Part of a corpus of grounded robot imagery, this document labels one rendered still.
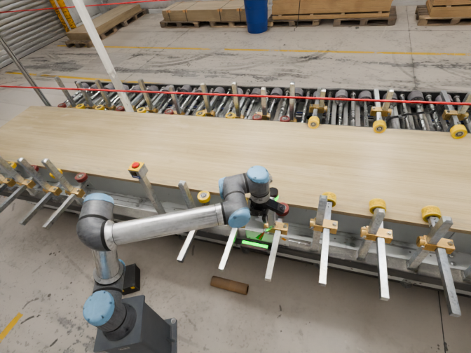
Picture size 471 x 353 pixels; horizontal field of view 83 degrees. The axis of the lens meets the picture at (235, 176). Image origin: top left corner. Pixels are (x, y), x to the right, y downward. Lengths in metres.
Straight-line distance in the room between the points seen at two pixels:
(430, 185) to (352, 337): 1.14
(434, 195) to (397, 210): 0.25
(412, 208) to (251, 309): 1.33
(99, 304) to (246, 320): 1.10
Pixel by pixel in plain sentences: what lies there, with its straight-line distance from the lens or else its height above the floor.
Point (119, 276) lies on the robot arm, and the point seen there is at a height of 0.85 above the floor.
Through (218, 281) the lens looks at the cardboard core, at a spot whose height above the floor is 0.08.
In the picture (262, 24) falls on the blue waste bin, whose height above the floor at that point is 0.18.
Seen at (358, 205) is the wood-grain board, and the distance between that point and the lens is 1.66.
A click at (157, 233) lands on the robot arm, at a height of 1.35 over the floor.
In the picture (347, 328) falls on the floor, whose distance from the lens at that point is 2.29.
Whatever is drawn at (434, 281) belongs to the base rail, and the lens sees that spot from 1.83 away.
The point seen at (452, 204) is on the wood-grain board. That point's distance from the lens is 1.85.
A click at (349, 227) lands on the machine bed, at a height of 0.67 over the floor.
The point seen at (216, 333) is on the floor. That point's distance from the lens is 2.27.
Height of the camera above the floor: 2.17
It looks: 46 degrees down
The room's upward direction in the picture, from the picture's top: 10 degrees counter-clockwise
